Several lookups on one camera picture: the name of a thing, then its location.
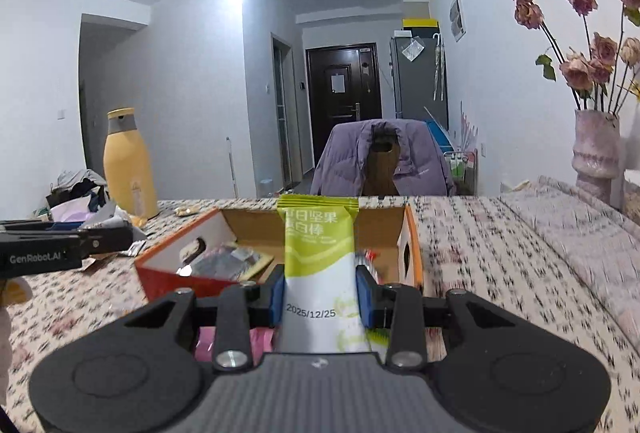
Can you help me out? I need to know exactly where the large yellow thermos bottle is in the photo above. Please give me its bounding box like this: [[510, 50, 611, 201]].
[[103, 108, 158, 219]]

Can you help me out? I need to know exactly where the small gold snack packet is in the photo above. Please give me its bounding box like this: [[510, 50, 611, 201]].
[[175, 206, 200, 217]]

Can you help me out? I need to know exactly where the orange cardboard tray box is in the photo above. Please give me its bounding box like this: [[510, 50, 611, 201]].
[[134, 204, 424, 302]]

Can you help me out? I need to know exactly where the dried pink roses bouquet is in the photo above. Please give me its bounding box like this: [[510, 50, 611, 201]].
[[505, 0, 640, 114]]

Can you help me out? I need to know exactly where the silver long snack bag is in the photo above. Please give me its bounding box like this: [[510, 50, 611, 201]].
[[176, 239, 273, 281]]

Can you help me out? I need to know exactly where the calligraphy print tablecloth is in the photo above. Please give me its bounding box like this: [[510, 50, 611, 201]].
[[1, 197, 639, 432]]

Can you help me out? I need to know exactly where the dark entrance door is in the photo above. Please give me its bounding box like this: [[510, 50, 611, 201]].
[[306, 43, 382, 162]]

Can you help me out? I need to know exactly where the green snack bar packet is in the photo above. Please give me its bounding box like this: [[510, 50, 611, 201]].
[[277, 194, 369, 354]]

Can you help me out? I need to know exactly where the pink ceramic vase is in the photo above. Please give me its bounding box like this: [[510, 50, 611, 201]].
[[572, 109, 620, 204]]

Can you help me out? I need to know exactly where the purple puffer jacket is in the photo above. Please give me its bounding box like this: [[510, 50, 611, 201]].
[[310, 119, 456, 197]]

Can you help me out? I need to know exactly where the grey refrigerator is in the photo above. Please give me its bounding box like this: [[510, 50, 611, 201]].
[[390, 26, 449, 130]]

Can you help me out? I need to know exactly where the pink woven blanket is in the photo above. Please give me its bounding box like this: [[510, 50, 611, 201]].
[[500, 176, 639, 347]]

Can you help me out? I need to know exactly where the wooden chair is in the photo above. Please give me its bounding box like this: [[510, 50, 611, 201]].
[[361, 134, 399, 197]]

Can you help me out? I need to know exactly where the yellow box on fridge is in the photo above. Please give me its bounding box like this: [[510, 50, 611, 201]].
[[402, 18, 439, 30]]

